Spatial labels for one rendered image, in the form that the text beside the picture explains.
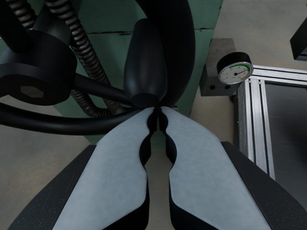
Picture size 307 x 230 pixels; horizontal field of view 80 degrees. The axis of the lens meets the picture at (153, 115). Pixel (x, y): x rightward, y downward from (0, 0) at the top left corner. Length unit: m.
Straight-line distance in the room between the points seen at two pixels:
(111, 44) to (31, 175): 0.89
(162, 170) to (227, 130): 0.41
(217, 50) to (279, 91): 0.61
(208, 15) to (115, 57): 0.20
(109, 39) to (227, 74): 0.24
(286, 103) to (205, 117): 0.38
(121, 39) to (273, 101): 0.78
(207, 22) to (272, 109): 0.67
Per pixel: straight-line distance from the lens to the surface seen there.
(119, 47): 0.40
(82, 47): 0.25
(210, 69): 0.44
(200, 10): 0.36
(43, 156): 1.16
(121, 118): 0.27
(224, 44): 0.51
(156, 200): 0.94
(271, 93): 1.02
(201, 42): 0.40
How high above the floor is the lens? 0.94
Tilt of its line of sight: 62 degrees down
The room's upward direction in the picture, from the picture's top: 5 degrees counter-clockwise
